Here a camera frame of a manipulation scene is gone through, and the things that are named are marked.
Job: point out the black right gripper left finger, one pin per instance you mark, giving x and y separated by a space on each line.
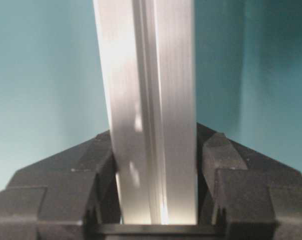
62 196

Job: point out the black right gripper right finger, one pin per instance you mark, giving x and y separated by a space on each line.
250 195

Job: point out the silver aluminium rail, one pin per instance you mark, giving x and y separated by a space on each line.
148 65

